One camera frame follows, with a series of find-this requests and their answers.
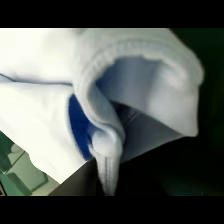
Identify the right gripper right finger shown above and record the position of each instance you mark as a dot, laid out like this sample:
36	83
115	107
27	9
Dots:
133	181

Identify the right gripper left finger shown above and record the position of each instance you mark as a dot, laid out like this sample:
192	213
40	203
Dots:
83	181

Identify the light blue shirt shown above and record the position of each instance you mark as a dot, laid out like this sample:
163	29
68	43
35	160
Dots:
43	116

